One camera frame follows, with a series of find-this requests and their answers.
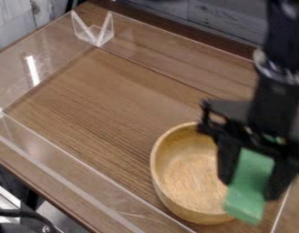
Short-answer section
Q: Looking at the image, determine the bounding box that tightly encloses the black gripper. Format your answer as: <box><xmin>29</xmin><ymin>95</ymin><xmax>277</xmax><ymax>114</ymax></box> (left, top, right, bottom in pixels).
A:
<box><xmin>197</xmin><ymin>76</ymin><xmax>299</xmax><ymax>201</ymax></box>

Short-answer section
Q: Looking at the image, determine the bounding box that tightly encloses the green rectangular block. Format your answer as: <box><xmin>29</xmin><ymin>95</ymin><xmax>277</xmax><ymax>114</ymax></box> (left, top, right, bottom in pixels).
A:
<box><xmin>224</xmin><ymin>148</ymin><xmax>275</xmax><ymax>225</ymax></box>

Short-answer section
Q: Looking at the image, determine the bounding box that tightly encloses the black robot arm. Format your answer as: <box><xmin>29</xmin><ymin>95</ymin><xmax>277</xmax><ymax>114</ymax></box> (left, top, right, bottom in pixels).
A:
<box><xmin>197</xmin><ymin>0</ymin><xmax>299</xmax><ymax>200</ymax></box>

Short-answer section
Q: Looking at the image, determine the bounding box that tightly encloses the brown wooden bowl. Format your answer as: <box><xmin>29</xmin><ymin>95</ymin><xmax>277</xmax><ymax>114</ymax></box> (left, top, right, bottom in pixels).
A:
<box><xmin>149</xmin><ymin>122</ymin><xmax>232</xmax><ymax>225</ymax></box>

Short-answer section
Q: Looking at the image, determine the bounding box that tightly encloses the clear acrylic tray wall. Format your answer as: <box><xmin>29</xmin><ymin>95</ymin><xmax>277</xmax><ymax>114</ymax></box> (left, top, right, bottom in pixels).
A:
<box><xmin>0</xmin><ymin>4</ymin><xmax>289</xmax><ymax>233</ymax></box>

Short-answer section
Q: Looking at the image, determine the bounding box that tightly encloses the clear acrylic corner bracket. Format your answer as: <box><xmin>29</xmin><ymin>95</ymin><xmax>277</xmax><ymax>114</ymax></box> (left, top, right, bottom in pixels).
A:
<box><xmin>70</xmin><ymin>11</ymin><xmax>114</xmax><ymax>47</ymax></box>

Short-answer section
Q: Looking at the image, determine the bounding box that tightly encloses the black metal table frame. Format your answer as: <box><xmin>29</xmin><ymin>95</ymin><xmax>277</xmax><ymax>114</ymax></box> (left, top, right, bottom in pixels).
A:
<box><xmin>0</xmin><ymin>165</ymin><xmax>89</xmax><ymax>233</ymax></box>

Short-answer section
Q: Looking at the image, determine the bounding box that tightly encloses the black cable lower left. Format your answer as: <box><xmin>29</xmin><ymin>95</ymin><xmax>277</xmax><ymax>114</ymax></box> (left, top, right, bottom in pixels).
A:
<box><xmin>0</xmin><ymin>208</ymin><xmax>51</xmax><ymax>233</ymax></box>

